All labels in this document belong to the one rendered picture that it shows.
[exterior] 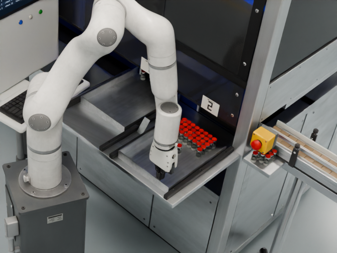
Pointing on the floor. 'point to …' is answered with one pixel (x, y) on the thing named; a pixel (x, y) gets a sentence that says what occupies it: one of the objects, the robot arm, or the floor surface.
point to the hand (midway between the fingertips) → (160, 174)
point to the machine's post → (249, 118)
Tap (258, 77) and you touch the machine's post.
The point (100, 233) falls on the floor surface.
